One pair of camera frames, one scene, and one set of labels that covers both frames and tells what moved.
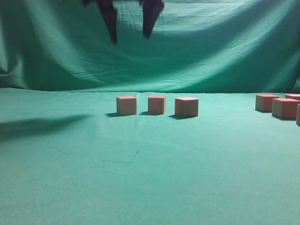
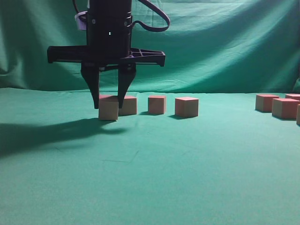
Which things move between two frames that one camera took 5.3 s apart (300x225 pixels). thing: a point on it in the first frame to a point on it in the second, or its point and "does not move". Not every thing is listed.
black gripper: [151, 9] to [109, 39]
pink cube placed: [186, 107] does not move
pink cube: [298, 115] does not move
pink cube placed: [156, 104] does not move
